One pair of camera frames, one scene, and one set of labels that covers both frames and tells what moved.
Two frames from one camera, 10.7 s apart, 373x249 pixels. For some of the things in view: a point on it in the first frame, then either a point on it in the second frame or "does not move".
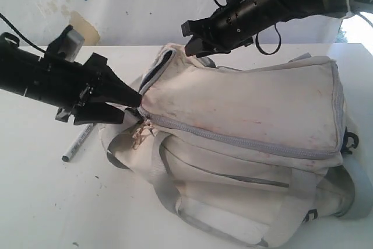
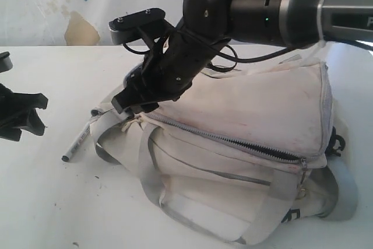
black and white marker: x=78 y=142 does not move
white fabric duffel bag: x=241 y=156 does not move
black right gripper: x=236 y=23 -> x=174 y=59
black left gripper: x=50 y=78 -> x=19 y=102
